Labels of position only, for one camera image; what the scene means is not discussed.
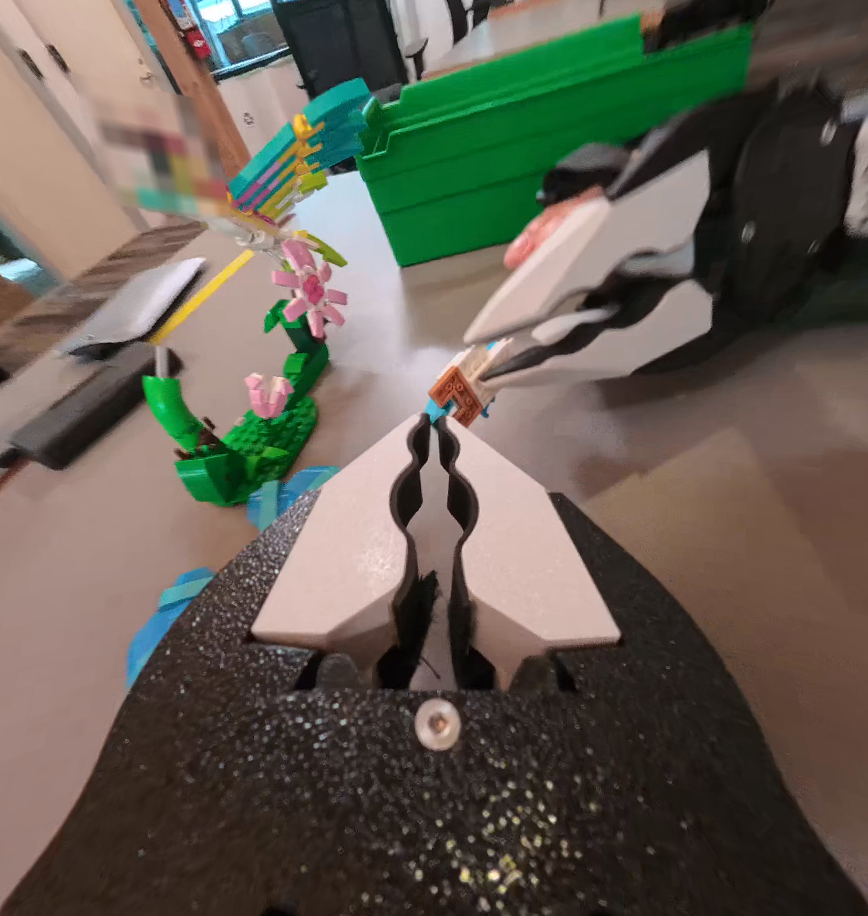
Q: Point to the red fire extinguisher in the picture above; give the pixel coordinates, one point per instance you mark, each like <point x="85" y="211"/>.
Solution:
<point x="198" y="39"/>

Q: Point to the white recycling cabinet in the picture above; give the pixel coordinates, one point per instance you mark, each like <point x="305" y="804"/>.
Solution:
<point x="262" y="100"/>

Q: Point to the green lego plant base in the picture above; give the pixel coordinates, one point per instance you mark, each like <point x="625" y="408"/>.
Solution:
<point x="262" y="436"/>

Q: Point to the yellow tape strip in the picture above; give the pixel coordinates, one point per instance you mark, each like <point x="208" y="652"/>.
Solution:
<point x="205" y="293"/>

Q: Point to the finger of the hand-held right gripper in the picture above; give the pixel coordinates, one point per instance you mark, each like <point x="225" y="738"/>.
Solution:
<point x="656" y="333"/>
<point x="620" y="229"/>

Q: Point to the black mesh office chair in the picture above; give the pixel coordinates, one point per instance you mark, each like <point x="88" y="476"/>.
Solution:
<point x="341" y="43"/>

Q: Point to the white door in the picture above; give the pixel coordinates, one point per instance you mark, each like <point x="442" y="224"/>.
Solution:
<point x="40" y="179"/>
<point x="98" y="57"/>

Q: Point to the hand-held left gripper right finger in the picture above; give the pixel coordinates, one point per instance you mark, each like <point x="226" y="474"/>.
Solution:
<point x="541" y="572"/>

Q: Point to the colourful lego parrot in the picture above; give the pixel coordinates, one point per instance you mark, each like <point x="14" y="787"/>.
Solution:
<point x="298" y="150"/>

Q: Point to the blue white lego piece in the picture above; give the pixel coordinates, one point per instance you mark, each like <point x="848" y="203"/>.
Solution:
<point x="462" y="390"/>

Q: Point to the wooden pillar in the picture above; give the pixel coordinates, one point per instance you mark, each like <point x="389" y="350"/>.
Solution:
<point x="191" y="64"/>

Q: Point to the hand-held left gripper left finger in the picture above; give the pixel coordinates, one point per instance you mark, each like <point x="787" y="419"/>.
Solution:
<point x="334" y="558"/>

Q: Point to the stacked green plastic bins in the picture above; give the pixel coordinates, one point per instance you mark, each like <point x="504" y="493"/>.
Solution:
<point x="513" y="157"/>

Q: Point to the person's right hand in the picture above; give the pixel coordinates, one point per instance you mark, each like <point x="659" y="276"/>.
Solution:
<point x="548" y="229"/>

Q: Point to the silver foil pouch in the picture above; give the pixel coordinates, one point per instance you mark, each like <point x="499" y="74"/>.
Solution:
<point x="141" y="308"/>

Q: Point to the blue lego flower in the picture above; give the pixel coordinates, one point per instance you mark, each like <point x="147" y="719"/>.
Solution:
<point x="162" y="622"/>

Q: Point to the black flat device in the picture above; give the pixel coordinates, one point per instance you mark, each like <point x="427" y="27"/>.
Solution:
<point x="83" y="415"/>

